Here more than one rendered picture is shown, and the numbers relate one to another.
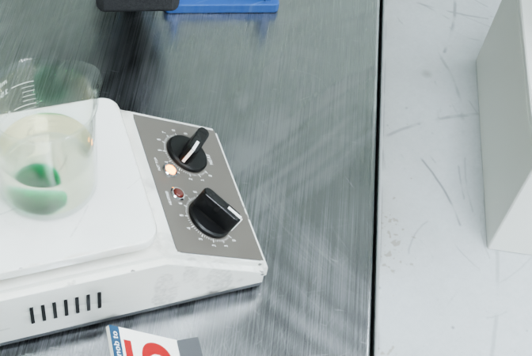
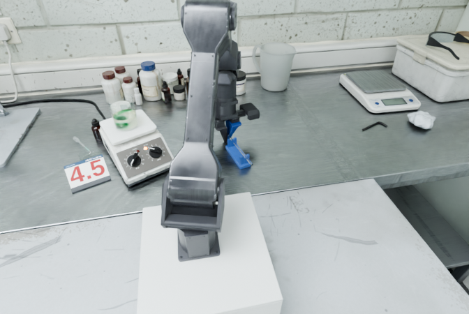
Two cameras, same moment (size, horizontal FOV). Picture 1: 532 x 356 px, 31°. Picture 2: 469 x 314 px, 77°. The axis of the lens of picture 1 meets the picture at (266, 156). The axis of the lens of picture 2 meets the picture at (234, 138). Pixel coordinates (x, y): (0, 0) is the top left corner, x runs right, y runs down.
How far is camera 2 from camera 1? 0.76 m
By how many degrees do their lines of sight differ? 58
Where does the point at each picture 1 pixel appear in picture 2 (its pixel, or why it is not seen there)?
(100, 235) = (112, 135)
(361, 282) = (133, 209)
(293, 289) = (128, 195)
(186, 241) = (121, 155)
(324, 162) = not seen: hidden behind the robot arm
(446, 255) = not seen: hidden behind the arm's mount
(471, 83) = not seen: hidden behind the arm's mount
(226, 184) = (151, 165)
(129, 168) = (133, 135)
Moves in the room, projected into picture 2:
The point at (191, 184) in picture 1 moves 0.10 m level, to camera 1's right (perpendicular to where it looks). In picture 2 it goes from (144, 155) to (139, 183)
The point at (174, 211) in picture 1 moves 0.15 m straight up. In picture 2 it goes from (130, 151) to (116, 97)
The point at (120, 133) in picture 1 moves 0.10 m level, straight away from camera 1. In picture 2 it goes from (144, 131) to (183, 123)
